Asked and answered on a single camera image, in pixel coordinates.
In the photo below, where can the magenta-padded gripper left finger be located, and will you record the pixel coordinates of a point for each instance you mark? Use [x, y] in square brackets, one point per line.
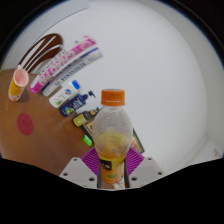
[81, 170]

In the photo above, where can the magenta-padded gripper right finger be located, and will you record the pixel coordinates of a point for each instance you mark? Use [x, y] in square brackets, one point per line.
[141, 170]

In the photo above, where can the orange juice bottle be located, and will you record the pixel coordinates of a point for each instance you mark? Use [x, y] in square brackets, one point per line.
[111, 133]

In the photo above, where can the framed group photo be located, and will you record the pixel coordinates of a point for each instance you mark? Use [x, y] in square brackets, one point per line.
[138, 143]

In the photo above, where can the small green packet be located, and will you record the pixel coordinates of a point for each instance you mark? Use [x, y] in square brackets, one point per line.
[88, 140]

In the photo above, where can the dark yellow-labelled pump bottle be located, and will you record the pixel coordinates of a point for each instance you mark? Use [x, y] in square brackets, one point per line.
[83, 117]

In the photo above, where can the dark blue pump bottle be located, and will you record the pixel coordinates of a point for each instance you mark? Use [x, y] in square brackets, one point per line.
[73, 105]

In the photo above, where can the flat round red coaster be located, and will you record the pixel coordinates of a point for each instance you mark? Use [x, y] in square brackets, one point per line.
[25, 124]

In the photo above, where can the white body wash bottle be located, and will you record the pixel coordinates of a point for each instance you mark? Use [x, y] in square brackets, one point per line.
[63, 95]

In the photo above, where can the tall white and blue box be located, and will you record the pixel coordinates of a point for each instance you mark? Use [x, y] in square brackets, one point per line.
[76, 66]

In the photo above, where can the pink and yellow mug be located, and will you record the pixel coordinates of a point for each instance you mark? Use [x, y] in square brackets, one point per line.
[16, 86]

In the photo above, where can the tall pink and white box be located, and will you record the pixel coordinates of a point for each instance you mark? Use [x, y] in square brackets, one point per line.
[60, 65]

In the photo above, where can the dark wooden chair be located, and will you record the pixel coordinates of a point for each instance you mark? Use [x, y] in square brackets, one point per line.
[50, 43]

